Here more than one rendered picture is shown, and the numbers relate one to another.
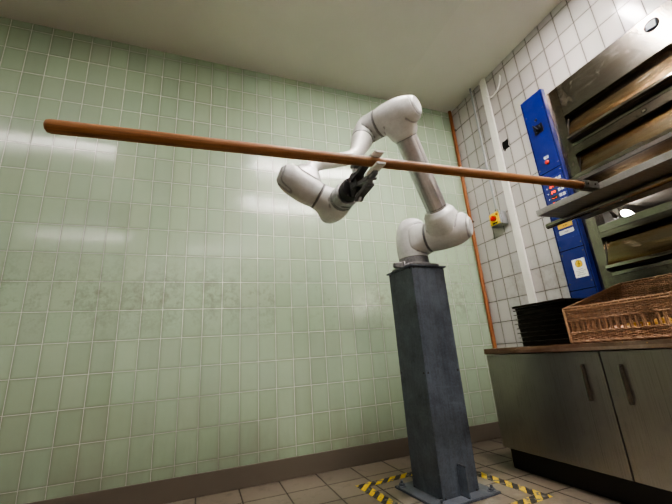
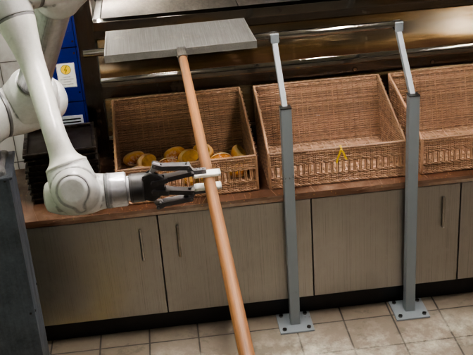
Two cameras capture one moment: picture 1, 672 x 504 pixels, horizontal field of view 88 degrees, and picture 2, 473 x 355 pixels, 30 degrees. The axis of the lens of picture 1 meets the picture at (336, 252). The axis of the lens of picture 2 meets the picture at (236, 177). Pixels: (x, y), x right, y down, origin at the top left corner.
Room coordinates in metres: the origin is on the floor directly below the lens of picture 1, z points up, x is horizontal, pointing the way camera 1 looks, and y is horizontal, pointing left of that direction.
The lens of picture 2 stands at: (0.24, 1.81, 2.10)
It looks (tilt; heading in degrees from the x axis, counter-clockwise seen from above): 25 degrees down; 287
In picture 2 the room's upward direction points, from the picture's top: 4 degrees counter-clockwise
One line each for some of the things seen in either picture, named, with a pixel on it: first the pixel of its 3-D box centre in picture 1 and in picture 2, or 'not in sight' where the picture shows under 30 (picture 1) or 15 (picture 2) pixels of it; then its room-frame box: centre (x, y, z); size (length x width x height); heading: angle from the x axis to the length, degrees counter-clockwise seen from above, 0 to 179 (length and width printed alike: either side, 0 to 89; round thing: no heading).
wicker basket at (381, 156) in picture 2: not in sight; (326, 128); (0.87, -1.53, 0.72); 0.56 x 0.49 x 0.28; 21
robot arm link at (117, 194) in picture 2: (344, 196); (117, 189); (1.13, -0.05, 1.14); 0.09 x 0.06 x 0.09; 113
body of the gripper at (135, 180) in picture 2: (353, 186); (146, 186); (1.06, -0.07, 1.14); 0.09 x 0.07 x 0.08; 23
